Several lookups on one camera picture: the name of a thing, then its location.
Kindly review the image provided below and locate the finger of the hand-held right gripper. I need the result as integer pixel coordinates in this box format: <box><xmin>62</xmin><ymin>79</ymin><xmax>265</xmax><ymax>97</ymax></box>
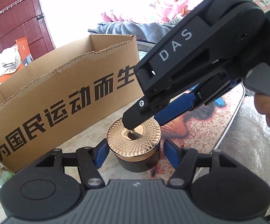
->
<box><xmin>122</xmin><ymin>98</ymin><xmax>168</xmax><ymax>129</ymax></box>
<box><xmin>153</xmin><ymin>91</ymin><xmax>204</xmax><ymax>126</ymax></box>

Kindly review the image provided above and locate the white fluffy rug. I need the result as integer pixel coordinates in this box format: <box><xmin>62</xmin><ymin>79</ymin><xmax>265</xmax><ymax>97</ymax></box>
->
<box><xmin>215</xmin><ymin>91</ymin><xmax>270</xmax><ymax>217</ymax></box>

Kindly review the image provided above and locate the orange appliance box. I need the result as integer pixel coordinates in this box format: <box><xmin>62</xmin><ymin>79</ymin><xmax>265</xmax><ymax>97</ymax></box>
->
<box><xmin>0</xmin><ymin>37</ymin><xmax>34</xmax><ymax>90</ymax></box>

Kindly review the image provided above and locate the black jar gold lid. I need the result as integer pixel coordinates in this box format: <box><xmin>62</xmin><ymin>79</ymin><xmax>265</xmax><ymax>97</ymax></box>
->
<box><xmin>106</xmin><ymin>119</ymin><xmax>162</xmax><ymax>173</ymax></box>

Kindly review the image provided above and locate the dark red wooden door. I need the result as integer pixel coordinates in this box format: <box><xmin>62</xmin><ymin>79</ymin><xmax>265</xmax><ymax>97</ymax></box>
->
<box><xmin>0</xmin><ymin>0</ymin><xmax>56</xmax><ymax>54</ymax></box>

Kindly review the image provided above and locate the beige sun hat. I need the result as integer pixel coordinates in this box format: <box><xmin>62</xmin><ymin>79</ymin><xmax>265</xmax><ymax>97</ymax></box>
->
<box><xmin>0</xmin><ymin>47</ymin><xmax>21</xmax><ymax>79</ymax></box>

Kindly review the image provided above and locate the brown cardboard box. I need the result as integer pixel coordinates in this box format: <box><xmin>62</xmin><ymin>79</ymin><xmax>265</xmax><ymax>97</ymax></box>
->
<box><xmin>0</xmin><ymin>35</ymin><xmax>147</xmax><ymax>173</ymax></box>

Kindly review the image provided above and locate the grey printed quilt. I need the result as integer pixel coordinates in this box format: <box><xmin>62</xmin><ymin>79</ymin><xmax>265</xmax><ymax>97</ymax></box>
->
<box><xmin>88</xmin><ymin>21</ymin><xmax>175</xmax><ymax>43</ymax></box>

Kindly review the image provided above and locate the pink printed blanket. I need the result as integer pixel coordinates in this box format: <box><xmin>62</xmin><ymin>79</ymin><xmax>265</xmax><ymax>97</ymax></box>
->
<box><xmin>102</xmin><ymin>0</ymin><xmax>189</xmax><ymax>24</ymax></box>

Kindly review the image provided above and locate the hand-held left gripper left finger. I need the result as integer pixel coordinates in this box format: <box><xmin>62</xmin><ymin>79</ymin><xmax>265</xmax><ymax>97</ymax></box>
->
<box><xmin>33</xmin><ymin>141</ymin><xmax>110</xmax><ymax>189</ymax></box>

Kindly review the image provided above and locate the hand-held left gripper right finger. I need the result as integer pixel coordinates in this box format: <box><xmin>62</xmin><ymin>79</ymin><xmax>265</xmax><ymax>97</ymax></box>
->
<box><xmin>163</xmin><ymin>139</ymin><xmax>236</xmax><ymax>188</ymax></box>

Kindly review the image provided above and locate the person's right hand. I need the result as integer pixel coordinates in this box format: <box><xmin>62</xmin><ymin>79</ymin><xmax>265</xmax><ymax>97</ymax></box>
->
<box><xmin>254</xmin><ymin>93</ymin><xmax>270</xmax><ymax>131</ymax></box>

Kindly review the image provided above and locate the white wire hook rack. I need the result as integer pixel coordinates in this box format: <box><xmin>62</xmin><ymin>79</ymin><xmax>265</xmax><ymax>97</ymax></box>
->
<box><xmin>0</xmin><ymin>1</ymin><xmax>37</xmax><ymax>15</ymax></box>

